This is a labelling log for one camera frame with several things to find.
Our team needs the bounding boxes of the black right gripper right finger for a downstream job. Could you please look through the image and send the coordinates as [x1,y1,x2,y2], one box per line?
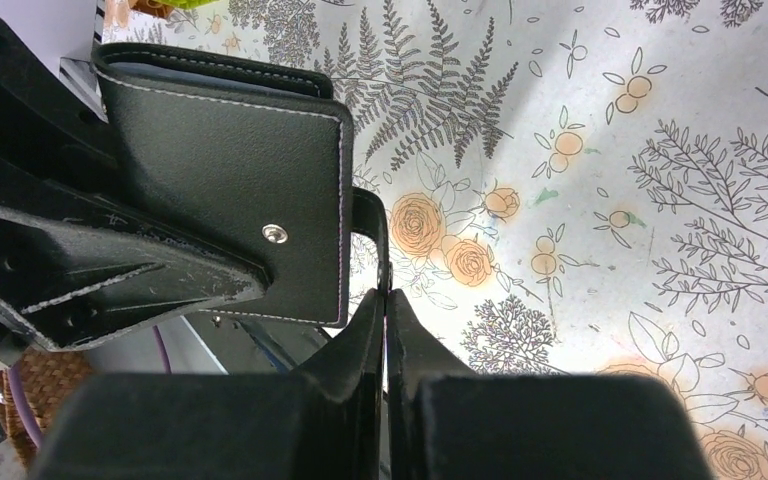
[386,290,712,479]

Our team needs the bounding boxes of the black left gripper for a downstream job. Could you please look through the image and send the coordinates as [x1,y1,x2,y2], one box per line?
[0,18,267,355]

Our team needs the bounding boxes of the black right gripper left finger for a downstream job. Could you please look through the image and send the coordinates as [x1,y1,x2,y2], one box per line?
[29,290,385,479]

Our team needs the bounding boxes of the black card holder wallet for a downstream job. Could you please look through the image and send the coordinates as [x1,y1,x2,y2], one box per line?
[92,42,392,328]

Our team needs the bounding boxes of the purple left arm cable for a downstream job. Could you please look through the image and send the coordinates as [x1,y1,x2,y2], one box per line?
[4,324,173,452]

